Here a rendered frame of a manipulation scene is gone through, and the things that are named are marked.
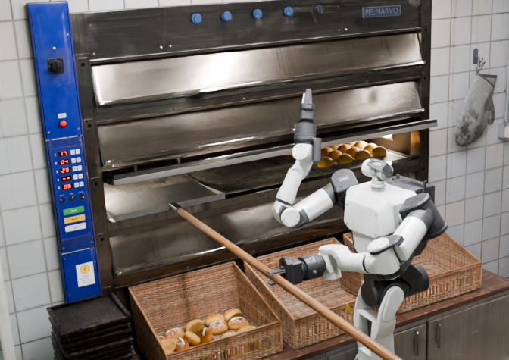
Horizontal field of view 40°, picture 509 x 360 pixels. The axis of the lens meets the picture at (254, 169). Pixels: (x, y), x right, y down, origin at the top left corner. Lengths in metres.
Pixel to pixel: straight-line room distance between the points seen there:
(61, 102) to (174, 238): 0.85
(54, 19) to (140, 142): 0.64
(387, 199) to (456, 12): 1.69
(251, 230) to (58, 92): 1.18
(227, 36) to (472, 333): 1.98
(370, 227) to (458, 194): 1.69
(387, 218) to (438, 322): 1.16
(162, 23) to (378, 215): 1.27
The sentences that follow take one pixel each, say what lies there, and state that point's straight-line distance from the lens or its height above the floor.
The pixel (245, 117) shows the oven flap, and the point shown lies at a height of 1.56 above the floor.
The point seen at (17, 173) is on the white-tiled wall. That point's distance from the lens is 3.06.
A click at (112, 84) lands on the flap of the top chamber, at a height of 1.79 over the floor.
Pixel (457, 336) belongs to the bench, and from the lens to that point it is 3.84.
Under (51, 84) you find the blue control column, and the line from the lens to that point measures 2.99.
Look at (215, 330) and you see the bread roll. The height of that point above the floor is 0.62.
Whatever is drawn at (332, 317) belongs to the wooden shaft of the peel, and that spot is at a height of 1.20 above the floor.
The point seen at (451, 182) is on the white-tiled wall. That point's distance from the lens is 4.26.
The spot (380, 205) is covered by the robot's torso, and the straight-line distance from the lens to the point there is 2.65.
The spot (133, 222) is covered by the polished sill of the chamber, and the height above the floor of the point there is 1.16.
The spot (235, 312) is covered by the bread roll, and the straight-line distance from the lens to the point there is 3.47.
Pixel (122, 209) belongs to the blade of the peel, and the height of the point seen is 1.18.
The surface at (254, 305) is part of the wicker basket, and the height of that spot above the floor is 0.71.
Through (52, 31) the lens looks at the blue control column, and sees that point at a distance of 2.98.
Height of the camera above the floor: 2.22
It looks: 16 degrees down
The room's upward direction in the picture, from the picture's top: 3 degrees counter-clockwise
